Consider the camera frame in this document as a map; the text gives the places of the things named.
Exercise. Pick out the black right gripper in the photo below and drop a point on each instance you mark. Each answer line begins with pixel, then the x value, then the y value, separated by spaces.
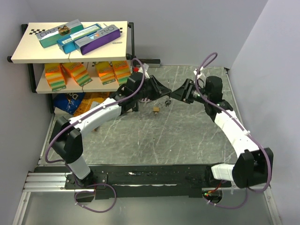
pixel 189 86

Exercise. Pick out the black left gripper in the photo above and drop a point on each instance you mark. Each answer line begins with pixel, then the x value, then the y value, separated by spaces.
pixel 159 89

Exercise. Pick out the small key bunch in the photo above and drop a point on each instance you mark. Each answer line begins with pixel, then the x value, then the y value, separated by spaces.
pixel 168 100

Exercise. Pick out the brass padlock short shackle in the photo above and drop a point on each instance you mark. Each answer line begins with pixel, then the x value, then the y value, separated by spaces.
pixel 156 110

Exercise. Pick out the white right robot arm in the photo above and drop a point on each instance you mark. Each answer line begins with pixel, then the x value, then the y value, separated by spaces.
pixel 254 163

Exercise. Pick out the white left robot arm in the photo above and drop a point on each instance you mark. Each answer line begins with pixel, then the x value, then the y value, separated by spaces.
pixel 67 135

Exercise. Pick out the purple wavy scrub pad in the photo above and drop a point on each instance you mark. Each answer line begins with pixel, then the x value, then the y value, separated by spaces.
pixel 145 100

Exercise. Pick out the orange green sponge pack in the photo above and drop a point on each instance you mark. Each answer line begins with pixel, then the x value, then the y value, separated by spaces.
pixel 105 72
pixel 78 72
pixel 55 76
pixel 121 71

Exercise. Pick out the orange snack bag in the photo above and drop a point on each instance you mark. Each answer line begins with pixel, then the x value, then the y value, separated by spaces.
pixel 91 100

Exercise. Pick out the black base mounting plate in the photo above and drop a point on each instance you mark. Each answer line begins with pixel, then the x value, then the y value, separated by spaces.
pixel 147 181

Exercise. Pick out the purple grey R+O box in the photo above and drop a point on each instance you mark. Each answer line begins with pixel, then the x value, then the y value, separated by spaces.
pixel 98 39

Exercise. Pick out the blue Doritos bag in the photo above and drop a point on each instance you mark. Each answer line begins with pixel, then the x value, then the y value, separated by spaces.
pixel 68 102

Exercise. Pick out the blue carton box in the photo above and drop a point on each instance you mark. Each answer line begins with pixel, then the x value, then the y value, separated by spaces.
pixel 67 43

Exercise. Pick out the teal grey R+O box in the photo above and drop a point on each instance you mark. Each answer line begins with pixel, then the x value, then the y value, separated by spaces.
pixel 50 37

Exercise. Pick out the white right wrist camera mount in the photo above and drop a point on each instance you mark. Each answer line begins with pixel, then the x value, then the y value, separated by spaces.
pixel 200 75

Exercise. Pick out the black bracket at back wall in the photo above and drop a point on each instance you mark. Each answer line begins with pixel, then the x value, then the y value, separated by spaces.
pixel 153 63

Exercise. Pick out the black frame shelf rack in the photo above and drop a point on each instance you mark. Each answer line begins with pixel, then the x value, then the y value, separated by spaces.
pixel 30 52

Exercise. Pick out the aluminium rail frame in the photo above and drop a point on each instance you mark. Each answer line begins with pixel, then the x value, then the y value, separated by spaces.
pixel 45 201

